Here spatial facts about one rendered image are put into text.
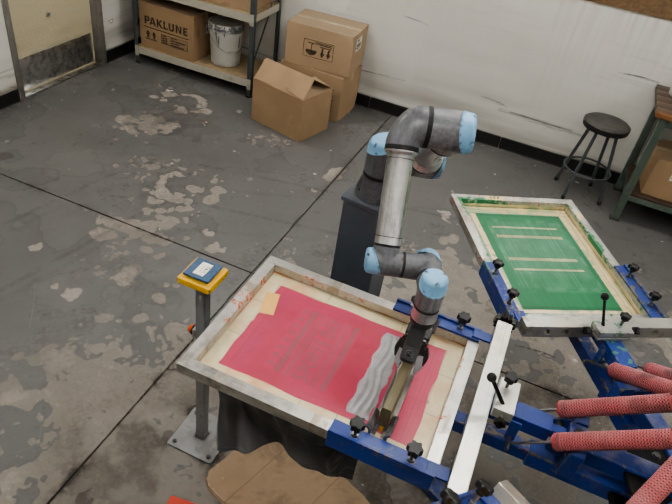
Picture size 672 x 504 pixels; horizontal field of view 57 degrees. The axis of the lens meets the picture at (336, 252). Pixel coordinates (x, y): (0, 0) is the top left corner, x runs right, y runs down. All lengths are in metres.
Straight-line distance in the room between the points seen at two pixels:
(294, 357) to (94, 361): 1.50
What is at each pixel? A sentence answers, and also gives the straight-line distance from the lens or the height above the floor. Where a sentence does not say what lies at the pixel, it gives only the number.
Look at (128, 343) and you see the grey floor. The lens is 3.28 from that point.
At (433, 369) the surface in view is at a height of 0.95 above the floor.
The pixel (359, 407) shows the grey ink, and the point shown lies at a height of 0.96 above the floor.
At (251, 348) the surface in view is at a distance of 1.94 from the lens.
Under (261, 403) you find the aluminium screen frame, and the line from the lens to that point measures 1.78.
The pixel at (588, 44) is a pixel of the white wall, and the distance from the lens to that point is 5.27.
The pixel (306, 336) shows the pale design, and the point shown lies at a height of 0.96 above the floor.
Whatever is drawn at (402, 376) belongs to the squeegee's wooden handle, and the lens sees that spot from 1.80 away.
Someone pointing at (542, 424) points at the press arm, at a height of 1.04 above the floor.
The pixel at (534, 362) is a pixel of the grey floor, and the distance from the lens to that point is 3.59.
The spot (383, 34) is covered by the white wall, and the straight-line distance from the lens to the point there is 5.56.
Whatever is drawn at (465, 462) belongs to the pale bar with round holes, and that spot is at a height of 1.04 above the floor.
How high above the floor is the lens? 2.39
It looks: 38 degrees down
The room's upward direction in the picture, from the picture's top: 10 degrees clockwise
